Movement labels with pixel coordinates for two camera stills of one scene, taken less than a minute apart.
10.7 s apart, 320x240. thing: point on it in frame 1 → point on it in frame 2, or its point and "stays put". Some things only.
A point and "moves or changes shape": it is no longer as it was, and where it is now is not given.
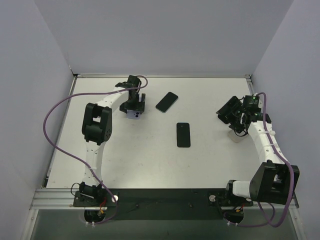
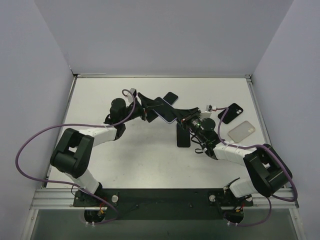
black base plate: x=161 y=204 stays put
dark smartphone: x=167 y=102 stays put
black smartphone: x=183 y=135 stays put
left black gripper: x=133 y=107 → x=144 y=113
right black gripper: x=227 y=111 → x=186 y=118
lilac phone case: x=133 y=114 moves or changes shape
